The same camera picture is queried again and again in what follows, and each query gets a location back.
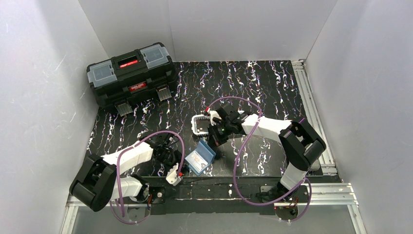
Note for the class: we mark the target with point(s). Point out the white credit card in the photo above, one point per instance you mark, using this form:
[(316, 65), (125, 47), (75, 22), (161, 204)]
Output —
[(196, 161)]

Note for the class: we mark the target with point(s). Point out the grey flat case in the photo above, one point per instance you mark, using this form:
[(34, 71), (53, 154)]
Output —
[(315, 166)]

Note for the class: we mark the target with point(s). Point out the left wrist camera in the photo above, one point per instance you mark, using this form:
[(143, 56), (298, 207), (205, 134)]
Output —
[(173, 177)]

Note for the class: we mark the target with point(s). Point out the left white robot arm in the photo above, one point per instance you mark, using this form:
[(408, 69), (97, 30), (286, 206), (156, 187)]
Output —
[(99, 179)]

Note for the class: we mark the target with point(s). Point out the blue leather card holder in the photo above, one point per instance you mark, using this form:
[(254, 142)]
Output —
[(206, 152)]

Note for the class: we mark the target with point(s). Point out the black red toolbox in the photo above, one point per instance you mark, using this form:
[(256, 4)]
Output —
[(120, 83)]

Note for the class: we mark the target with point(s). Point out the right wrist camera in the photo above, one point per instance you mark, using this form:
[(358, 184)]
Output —
[(213, 116)]

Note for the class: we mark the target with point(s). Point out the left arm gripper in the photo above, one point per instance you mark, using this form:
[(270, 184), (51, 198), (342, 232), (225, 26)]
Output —
[(176, 157)]

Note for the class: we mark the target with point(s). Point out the white plastic basket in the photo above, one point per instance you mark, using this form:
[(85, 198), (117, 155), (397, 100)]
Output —
[(200, 124)]

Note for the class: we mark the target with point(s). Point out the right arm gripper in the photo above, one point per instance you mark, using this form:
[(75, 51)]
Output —
[(213, 129)]

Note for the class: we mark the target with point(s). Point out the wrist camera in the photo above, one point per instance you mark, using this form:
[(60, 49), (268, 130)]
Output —
[(173, 177), (213, 116)]

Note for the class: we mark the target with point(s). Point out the aluminium frame rail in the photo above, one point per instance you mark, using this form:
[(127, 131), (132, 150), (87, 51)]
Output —
[(329, 204)]

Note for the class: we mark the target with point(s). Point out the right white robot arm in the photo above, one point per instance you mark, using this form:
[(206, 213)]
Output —
[(301, 143)]

